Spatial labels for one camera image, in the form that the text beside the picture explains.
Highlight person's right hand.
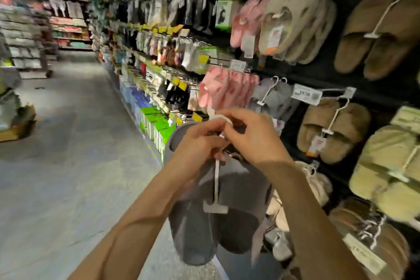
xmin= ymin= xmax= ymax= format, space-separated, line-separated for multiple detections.
xmin=216 ymin=107 xmax=294 ymax=172

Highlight person's left hand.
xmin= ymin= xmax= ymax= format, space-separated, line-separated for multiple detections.
xmin=170 ymin=118 xmax=230 ymax=189

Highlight wall display of slippers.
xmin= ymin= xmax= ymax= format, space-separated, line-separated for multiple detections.
xmin=196 ymin=0 xmax=420 ymax=280

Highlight person's right forearm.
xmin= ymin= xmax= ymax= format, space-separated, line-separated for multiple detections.
xmin=262 ymin=158 xmax=370 ymax=280

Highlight person's left forearm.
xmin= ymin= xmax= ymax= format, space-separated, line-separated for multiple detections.
xmin=67 ymin=164 xmax=197 ymax=280

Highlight row of green white boxes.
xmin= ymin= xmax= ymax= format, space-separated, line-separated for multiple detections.
xmin=139 ymin=105 xmax=176 ymax=162

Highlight grey electronic price label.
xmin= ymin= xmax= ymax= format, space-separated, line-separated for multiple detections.
xmin=290 ymin=83 xmax=324 ymax=106
xmin=229 ymin=59 xmax=248 ymax=74

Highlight row of blue garment packets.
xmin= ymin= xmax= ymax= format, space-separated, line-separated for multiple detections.
xmin=119 ymin=84 xmax=151 ymax=126

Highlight small green white box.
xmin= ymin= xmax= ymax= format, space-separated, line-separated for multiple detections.
xmin=215 ymin=0 xmax=241 ymax=32

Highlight rows of hanging sock packets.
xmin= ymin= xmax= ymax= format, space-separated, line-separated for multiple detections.
xmin=88 ymin=0 xmax=237 ymax=126

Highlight beige electronic price label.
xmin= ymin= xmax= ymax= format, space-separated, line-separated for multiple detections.
xmin=389 ymin=105 xmax=420 ymax=135

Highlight goods on wooden pallet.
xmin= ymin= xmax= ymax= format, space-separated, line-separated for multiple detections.
xmin=0 ymin=65 xmax=37 ymax=143

